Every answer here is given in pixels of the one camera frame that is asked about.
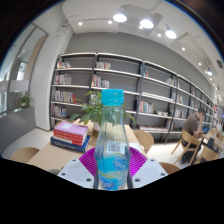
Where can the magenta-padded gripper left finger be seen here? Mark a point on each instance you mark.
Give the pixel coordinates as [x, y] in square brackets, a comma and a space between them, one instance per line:
[76, 173]

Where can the thick blue book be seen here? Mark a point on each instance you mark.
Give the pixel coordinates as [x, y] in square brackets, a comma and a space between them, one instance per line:
[68, 145]

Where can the grey shelf unit with books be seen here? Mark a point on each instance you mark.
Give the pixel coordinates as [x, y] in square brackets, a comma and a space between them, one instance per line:
[126, 71]

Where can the clear bottle with blue cap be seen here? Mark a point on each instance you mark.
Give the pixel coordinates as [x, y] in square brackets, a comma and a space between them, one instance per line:
[112, 140]

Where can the red book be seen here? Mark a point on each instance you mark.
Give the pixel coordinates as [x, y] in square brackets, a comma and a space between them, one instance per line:
[68, 137]

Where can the group of slatted wooden chairs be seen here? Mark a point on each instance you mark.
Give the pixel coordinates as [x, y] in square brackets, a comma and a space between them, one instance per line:
[210, 153]

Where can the small green potted plant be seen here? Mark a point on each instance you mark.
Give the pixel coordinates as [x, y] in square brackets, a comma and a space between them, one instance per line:
[25, 100]

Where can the person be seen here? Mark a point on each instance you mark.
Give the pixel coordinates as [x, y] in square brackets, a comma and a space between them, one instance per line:
[191, 125]

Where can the large leafy potted plant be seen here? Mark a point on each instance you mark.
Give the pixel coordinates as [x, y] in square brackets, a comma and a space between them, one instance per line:
[90, 113]

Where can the group of ceiling lights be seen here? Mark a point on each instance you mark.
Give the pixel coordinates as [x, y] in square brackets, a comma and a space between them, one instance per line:
[146, 23]

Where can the pink book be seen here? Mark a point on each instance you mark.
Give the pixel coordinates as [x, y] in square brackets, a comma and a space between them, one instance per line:
[71, 127]

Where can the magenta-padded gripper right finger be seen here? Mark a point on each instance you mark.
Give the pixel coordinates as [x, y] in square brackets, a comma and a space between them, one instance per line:
[148, 172]

